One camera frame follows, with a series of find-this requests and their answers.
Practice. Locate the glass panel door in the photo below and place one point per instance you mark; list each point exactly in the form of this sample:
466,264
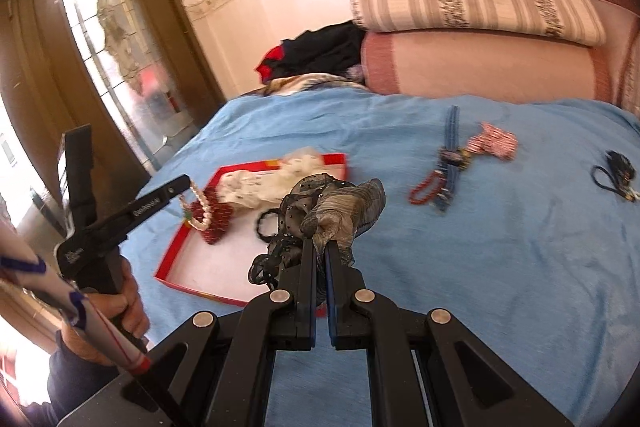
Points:
124,63

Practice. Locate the white cherry print scrunchie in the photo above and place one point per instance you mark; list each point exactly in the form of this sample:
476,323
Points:
251,190

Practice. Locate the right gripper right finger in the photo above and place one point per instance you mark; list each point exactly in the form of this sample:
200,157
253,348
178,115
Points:
426,369

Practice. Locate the person left hand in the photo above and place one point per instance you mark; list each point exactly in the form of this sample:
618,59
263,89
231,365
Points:
127,305

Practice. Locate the grey brown velvet scrunchie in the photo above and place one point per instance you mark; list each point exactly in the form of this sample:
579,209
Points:
320,209

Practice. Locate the red cardboard box lid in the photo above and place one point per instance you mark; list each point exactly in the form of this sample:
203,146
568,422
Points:
217,272

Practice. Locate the pink bolster cushion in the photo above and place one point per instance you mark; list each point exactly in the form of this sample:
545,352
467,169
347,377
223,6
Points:
503,67

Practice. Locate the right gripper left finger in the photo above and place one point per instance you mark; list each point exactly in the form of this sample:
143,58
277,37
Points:
214,371

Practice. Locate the pile of dark clothes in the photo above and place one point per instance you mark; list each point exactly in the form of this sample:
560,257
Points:
331,50

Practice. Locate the patterned beige fabric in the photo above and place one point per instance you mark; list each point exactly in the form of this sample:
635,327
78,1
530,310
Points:
287,86

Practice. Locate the blue bed blanket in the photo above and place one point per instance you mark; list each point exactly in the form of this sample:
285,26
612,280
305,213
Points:
531,255

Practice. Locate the black hair claw clip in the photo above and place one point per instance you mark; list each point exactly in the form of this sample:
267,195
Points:
622,172

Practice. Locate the blue striped watch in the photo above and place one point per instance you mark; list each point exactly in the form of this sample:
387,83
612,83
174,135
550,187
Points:
449,160

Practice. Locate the black cord hair loop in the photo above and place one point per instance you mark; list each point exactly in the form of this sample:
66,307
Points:
603,179

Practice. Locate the red white plaid scrunchie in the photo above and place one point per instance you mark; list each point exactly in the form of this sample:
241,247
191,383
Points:
493,141

